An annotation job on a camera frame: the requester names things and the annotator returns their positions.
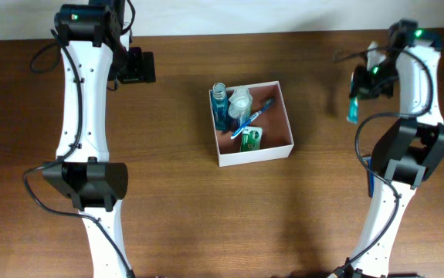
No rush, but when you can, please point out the green red toothpaste tube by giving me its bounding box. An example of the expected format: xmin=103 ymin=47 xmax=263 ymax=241
xmin=347 ymin=80 xmax=358 ymax=124

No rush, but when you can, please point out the blue disposable razor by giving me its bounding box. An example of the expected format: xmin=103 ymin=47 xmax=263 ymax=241
xmin=362 ymin=156 xmax=375 ymax=198

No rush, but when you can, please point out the teal mouthwash bottle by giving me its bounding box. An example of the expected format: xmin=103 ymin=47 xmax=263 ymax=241
xmin=211 ymin=83 xmax=229 ymax=131

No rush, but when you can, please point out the blue white toothbrush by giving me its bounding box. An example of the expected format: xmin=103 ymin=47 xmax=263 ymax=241
xmin=230 ymin=98 xmax=275 ymax=140

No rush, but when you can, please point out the clear purple sanitizer bottle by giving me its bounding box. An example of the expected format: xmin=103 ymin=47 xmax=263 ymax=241
xmin=226 ymin=86 xmax=253 ymax=132

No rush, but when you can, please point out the white cardboard box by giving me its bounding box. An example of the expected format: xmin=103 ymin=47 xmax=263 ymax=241
xmin=214 ymin=81 xmax=294 ymax=167

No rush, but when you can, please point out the green white soap packet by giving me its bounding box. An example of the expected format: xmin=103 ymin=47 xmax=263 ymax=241
xmin=240 ymin=126 xmax=263 ymax=152

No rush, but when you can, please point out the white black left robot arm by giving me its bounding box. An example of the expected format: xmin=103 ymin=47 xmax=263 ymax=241
xmin=42 ymin=0 xmax=156 ymax=277

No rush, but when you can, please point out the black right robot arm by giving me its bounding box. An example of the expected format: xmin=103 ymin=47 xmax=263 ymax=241
xmin=331 ymin=19 xmax=444 ymax=277

